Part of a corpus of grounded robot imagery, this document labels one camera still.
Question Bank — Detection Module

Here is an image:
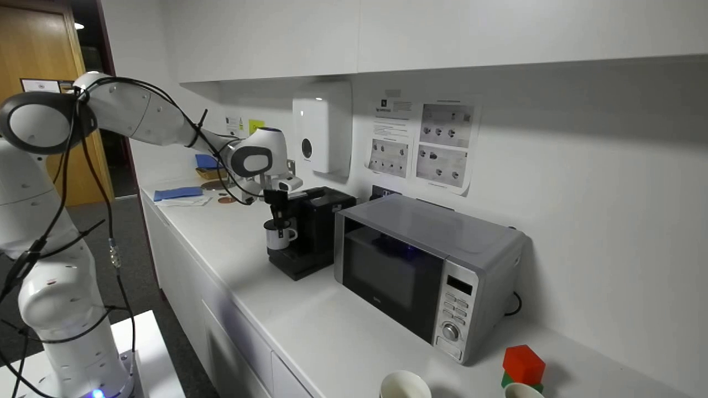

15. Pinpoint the red block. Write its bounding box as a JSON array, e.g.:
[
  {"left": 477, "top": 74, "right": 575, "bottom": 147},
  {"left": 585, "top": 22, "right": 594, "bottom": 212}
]
[{"left": 502, "top": 344, "right": 548, "bottom": 388}]

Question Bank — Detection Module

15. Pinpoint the black coffee maker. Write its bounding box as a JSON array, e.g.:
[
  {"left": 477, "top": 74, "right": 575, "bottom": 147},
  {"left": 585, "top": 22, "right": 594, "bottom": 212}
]
[{"left": 266, "top": 187, "right": 360, "bottom": 284}]

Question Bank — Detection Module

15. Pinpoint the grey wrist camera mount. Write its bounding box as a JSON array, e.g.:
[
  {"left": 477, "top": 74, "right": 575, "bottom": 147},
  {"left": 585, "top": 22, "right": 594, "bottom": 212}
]
[{"left": 274, "top": 172, "right": 304, "bottom": 194}]

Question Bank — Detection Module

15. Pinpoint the blue sponge block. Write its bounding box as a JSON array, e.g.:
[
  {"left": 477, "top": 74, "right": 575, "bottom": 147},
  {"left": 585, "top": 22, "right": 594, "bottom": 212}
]
[{"left": 196, "top": 154, "right": 224, "bottom": 172}]

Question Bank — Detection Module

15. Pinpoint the white rounded cup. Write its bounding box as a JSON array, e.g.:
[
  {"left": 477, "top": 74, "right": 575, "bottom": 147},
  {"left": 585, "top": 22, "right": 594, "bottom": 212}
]
[{"left": 377, "top": 369, "right": 435, "bottom": 398}]

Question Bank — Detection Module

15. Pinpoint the white bowl edge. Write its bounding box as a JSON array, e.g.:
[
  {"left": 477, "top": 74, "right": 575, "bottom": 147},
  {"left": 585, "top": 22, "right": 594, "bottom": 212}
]
[{"left": 502, "top": 381, "right": 547, "bottom": 398}]

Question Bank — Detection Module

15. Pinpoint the white enamel cup blue rim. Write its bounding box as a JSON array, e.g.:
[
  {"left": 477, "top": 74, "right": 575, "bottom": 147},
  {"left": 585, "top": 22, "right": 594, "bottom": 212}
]
[{"left": 264, "top": 217, "right": 301, "bottom": 252}]

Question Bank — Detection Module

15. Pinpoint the green block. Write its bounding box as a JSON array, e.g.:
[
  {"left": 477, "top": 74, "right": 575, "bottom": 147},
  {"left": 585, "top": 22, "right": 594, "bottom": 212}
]
[{"left": 500, "top": 371, "right": 545, "bottom": 393}]

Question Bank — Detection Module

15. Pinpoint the white wall dispenser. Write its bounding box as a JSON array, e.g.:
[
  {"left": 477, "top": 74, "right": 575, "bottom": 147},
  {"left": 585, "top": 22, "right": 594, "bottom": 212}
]
[{"left": 292, "top": 96, "right": 332, "bottom": 177}]

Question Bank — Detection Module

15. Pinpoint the white wall cabinet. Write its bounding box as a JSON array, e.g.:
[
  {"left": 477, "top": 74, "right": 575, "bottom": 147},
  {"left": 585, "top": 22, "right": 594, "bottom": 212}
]
[{"left": 175, "top": 0, "right": 708, "bottom": 84}]

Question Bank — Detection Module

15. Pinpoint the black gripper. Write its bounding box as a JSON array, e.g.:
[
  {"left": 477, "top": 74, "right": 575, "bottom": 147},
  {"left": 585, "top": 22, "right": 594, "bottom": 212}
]
[{"left": 264, "top": 187, "right": 296, "bottom": 233}]

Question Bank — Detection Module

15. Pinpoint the white robot mounting table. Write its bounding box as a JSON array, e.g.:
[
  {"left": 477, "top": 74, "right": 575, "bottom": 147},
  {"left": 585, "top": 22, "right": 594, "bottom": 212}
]
[{"left": 0, "top": 308, "right": 186, "bottom": 398}]

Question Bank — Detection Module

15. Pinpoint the silver microwave oven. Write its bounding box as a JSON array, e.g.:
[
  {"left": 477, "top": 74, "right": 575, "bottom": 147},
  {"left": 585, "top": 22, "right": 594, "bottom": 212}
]
[{"left": 332, "top": 193, "right": 533, "bottom": 368}]

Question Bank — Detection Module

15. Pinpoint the instruction poster with text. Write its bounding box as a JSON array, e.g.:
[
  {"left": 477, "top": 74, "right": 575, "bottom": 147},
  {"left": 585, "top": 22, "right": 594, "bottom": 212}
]
[{"left": 365, "top": 96, "right": 420, "bottom": 184}]

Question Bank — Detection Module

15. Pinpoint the flat blue cloth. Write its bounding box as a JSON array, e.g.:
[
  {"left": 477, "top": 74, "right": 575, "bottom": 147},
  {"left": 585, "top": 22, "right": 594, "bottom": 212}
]
[{"left": 154, "top": 184, "right": 207, "bottom": 203}]

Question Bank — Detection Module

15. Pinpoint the white base cabinet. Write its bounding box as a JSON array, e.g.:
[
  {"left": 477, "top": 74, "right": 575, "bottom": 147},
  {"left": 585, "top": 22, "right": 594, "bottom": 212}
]
[{"left": 140, "top": 198, "right": 316, "bottom": 398}]

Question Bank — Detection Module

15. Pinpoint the wooden door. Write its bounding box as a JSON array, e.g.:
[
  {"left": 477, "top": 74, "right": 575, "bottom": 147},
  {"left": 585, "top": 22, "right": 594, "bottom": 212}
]
[{"left": 0, "top": 0, "right": 118, "bottom": 210}]

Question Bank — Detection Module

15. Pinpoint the white door sign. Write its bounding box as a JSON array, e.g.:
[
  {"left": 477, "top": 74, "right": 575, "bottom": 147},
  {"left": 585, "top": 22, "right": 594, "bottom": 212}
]
[{"left": 21, "top": 78, "right": 63, "bottom": 96}]

